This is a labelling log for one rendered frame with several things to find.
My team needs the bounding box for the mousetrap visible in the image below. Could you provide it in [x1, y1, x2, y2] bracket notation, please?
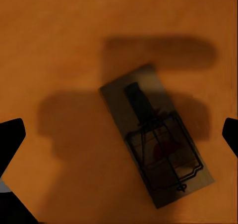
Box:
[99, 63, 215, 209]

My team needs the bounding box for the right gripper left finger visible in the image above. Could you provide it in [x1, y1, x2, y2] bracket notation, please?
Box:
[0, 118, 26, 177]

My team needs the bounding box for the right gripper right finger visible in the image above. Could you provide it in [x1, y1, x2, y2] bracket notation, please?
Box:
[222, 117, 238, 158]

